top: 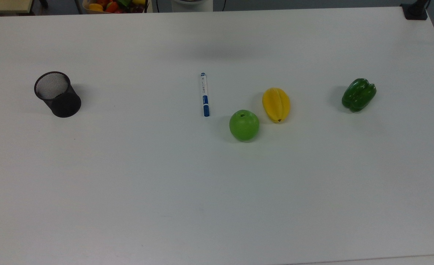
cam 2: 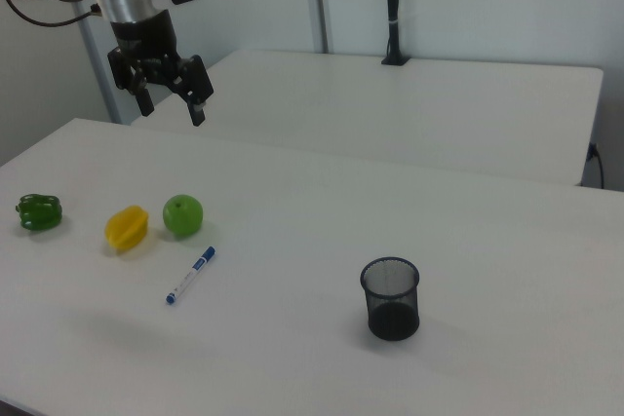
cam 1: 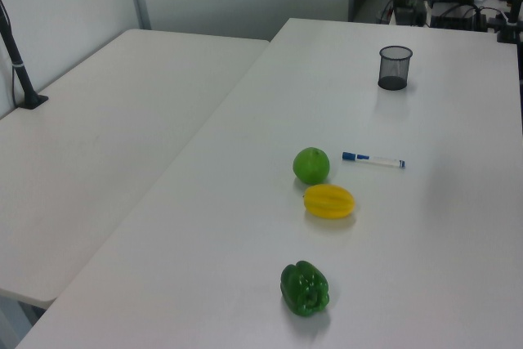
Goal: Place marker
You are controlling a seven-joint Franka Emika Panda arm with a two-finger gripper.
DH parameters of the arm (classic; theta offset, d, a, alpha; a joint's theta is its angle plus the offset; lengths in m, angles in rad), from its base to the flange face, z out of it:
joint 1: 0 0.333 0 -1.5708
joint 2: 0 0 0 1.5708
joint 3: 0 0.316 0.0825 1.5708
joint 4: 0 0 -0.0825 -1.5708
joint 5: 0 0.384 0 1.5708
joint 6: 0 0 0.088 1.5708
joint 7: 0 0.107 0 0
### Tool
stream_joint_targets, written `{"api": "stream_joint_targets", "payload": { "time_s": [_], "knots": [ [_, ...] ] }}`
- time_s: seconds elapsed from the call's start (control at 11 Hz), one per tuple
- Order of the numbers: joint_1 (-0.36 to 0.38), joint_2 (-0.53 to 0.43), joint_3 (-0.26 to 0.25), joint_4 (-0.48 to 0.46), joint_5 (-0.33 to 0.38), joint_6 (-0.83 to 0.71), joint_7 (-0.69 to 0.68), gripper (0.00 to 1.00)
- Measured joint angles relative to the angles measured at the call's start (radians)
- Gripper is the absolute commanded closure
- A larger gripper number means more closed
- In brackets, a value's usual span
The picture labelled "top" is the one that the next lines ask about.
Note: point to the white marker with blue cap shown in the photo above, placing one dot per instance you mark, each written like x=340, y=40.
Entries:
x=204, y=92

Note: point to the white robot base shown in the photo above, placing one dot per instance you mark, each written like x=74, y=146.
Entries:
x=191, y=6

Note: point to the green toy apple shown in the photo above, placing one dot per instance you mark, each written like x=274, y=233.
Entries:
x=244, y=126

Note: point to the yellow toy starfruit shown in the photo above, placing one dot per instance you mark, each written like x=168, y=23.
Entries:
x=276, y=105

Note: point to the green toy bell pepper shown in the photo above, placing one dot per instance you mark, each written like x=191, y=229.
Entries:
x=358, y=95

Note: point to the dark purple toy fruit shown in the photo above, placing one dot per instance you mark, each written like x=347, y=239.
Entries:
x=137, y=9

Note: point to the black mesh pen cup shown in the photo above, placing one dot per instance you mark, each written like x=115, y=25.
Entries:
x=66, y=106

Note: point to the red toy fruit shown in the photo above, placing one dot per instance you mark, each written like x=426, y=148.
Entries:
x=112, y=7

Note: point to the orange toy fruit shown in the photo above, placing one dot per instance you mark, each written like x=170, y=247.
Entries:
x=95, y=7

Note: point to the bin of toy fruit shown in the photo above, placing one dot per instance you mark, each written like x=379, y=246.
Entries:
x=85, y=5

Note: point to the light wooden side table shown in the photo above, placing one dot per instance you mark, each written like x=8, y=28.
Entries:
x=4, y=6

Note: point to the black table clamp mount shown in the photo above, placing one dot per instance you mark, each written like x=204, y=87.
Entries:
x=414, y=12

